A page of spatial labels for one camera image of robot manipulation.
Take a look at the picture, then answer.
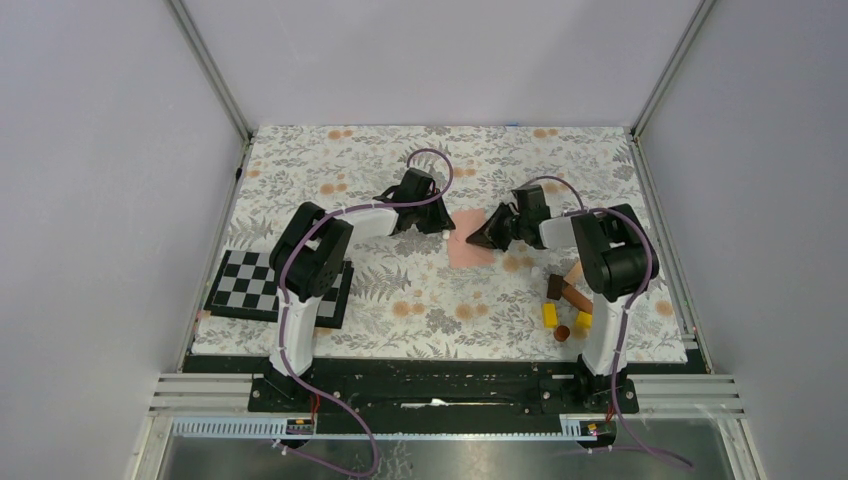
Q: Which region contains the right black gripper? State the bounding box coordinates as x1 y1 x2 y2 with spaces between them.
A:
466 203 527 253

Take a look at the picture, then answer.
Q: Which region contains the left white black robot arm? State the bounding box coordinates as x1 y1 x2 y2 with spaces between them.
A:
270 168 455 411

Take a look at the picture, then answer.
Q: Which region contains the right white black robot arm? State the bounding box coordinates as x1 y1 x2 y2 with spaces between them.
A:
466 185 659 412

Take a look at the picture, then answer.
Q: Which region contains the floral patterned table mat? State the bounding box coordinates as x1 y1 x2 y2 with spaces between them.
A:
224 126 649 361

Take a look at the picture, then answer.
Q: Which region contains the light wooden block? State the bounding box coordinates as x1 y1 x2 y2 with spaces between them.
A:
564 261 583 285

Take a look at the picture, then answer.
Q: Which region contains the yellow block near front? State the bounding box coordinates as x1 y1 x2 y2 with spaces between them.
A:
542 303 559 329

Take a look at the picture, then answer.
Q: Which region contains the yellow block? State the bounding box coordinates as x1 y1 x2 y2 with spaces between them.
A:
575 311 593 331
542 303 559 329

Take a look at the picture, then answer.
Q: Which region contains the reddish brown wooden block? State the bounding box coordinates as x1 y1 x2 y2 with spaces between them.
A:
561 284 593 315

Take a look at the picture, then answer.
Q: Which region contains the small brown wooden cylinder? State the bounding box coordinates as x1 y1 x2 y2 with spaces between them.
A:
553 325 571 342

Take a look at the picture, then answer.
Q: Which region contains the yellow block right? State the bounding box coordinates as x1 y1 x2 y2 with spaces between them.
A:
575 311 593 331

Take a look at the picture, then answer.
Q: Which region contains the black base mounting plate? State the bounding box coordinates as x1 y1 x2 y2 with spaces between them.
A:
185 357 704 436

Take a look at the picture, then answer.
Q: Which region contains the black grey checkerboard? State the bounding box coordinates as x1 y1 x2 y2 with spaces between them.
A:
204 250 354 329

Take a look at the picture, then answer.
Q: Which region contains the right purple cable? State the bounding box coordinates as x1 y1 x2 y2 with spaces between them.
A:
523 175 694 472

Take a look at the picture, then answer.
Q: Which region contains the purple cable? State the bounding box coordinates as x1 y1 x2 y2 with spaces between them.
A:
523 175 694 472
274 148 456 480

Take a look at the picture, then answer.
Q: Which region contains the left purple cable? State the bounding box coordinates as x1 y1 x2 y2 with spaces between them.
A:
274 148 456 480

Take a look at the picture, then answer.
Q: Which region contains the white slotted cable duct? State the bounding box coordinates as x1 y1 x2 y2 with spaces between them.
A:
172 416 600 442

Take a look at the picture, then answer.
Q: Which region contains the left aluminium frame post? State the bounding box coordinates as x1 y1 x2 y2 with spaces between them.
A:
164 0 253 143

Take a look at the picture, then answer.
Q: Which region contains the aluminium frame post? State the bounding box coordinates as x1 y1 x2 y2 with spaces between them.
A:
630 0 718 139
164 0 253 143

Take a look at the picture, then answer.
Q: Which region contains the right aluminium frame post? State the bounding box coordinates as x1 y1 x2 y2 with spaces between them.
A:
630 0 718 139

